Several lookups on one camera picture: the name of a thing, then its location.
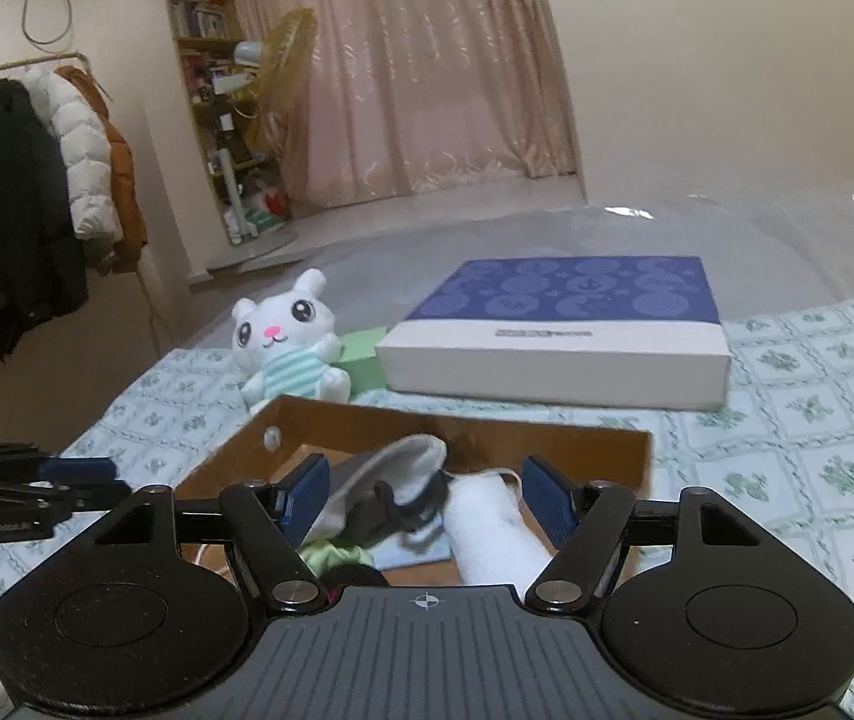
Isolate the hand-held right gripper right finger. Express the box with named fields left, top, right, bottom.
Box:
left=521, top=454, right=782, bottom=616

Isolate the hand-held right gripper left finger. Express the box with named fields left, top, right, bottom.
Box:
left=67, top=454, right=334, bottom=620

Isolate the black face mask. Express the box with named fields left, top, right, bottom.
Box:
left=344, top=480, right=450, bottom=552

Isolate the small green box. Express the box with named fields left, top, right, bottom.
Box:
left=333, top=328, right=390, bottom=400

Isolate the flat blue white box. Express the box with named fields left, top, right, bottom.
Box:
left=374, top=255, right=732, bottom=413

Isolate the wooden bookshelf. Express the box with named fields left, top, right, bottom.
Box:
left=159, top=0, right=293, bottom=241

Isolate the matte black jacket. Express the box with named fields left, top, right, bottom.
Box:
left=0, top=79, right=91, bottom=323

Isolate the white cloth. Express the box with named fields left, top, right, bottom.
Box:
left=307, top=435, right=449, bottom=541

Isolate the brown cardboard box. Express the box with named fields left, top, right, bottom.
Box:
left=176, top=394, right=654, bottom=587

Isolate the pink curtain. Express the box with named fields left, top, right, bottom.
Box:
left=224, top=0, right=585, bottom=215

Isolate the standing fan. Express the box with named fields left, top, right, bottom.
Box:
left=206, top=7, right=321, bottom=272

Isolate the white towel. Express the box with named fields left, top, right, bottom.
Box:
left=446, top=476, right=559, bottom=586

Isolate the light green cloth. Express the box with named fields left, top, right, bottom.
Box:
left=298, top=540, right=375, bottom=580

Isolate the white plush bunny toy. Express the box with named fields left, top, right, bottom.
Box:
left=230, top=268, right=357, bottom=413

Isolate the metal clothes rack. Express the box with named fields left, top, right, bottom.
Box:
left=0, top=51, right=173, bottom=361

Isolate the orange jacket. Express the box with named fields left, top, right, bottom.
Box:
left=56, top=66, right=149, bottom=275

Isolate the blue face mask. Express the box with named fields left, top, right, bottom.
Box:
left=374, top=532, right=452, bottom=568

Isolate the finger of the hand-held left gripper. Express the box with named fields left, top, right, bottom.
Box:
left=0, top=441, right=119, bottom=485
left=44, top=481, right=133, bottom=518

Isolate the white puffer jacket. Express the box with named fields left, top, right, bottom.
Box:
left=22, top=67, right=124, bottom=241

